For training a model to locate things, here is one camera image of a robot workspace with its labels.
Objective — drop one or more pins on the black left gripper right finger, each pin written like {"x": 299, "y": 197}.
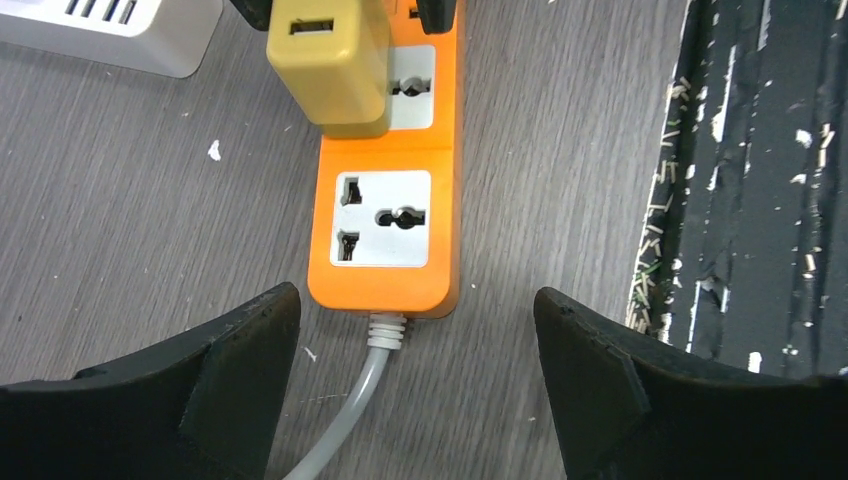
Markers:
{"x": 628, "y": 406}

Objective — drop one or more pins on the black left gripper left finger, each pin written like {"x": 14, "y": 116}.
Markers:
{"x": 203, "y": 404}

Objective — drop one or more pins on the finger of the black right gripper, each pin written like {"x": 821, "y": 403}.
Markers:
{"x": 256, "y": 13}
{"x": 436, "y": 16}

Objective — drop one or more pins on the yellow plug adapter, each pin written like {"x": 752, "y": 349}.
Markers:
{"x": 333, "y": 57}

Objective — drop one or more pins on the orange power strip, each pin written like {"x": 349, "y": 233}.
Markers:
{"x": 387, "y": 212}

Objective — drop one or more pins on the white power strip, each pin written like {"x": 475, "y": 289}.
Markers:
{"x": 163, "y": 37}

